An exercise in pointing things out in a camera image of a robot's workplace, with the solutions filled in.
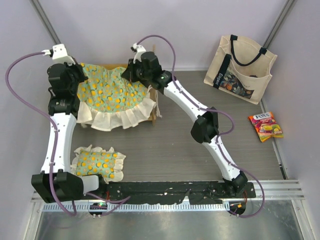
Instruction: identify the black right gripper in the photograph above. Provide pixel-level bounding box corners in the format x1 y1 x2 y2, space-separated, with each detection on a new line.
120 58 151 84

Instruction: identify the lemon print pet mattress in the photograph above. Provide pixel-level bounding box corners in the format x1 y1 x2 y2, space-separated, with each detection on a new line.
77 62 157 132

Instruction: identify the wooden pet bed frame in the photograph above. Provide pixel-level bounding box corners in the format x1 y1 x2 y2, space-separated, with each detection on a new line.
102 44 162 127

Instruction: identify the small lemon print pillow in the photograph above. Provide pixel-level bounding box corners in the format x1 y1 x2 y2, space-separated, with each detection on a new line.
70 145 126 184

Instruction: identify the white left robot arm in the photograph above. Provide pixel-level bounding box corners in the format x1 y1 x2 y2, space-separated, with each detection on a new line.
31 63 107 203

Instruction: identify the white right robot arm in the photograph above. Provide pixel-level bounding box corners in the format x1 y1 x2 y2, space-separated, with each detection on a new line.
121 50 248 198

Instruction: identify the beige canvas tote bag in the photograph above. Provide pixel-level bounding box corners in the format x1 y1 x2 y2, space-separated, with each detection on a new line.
203 34 278 105

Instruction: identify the Fox's candy packet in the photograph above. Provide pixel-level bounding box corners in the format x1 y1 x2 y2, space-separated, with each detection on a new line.
248 111 284 143

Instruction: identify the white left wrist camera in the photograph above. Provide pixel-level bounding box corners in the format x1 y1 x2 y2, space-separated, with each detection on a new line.
41 44 76 66

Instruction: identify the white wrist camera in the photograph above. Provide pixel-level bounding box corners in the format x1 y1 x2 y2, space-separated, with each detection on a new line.
130 43 147 64
41 44 76 66

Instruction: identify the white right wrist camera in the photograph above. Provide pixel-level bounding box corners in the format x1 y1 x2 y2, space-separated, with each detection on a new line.
130 43 147 64

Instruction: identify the aluminium rail with cable duct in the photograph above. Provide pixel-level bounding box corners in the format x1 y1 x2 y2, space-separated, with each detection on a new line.
31 178 306 213

